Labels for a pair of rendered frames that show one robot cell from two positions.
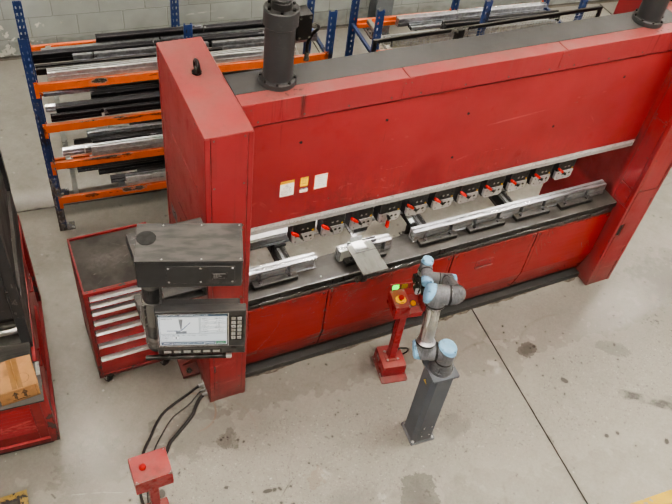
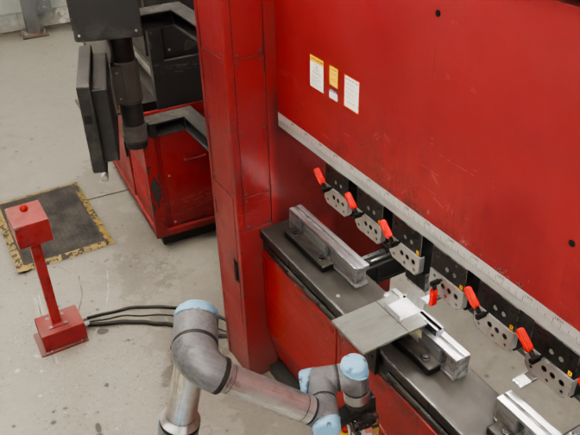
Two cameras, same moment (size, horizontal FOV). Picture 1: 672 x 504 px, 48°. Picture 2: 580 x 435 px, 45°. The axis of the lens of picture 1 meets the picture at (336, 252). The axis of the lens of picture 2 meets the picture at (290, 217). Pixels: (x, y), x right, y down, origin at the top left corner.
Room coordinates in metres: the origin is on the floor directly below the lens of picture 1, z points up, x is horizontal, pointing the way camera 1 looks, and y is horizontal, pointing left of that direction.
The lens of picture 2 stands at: (3.13, -1.93, 2.58)
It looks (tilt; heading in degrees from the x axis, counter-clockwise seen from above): 34 degrees down; 91
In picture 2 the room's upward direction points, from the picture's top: 2 degrees counter-clockwise
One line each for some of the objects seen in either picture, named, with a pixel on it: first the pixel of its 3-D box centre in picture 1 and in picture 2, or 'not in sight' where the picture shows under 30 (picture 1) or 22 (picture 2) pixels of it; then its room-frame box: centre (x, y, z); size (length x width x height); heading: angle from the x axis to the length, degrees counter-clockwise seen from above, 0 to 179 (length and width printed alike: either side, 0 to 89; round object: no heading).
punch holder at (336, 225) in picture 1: (330, 221); (378, 212); (3.39, 0.06, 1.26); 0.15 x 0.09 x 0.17; 121
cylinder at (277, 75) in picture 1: (290, 35); not in sight; (3.35, 0.39, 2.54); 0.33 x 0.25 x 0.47; 121
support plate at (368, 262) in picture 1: (367, 257); (379, 323); (3.38, -0.21, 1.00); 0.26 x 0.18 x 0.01; 31
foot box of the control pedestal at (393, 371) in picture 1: (391, 363); not in sight; (3.26, -0.52, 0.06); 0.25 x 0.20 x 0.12; 21
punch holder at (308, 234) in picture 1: (301, 228); (345, 187); (3.29, 0.23, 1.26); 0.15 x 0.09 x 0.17; 121
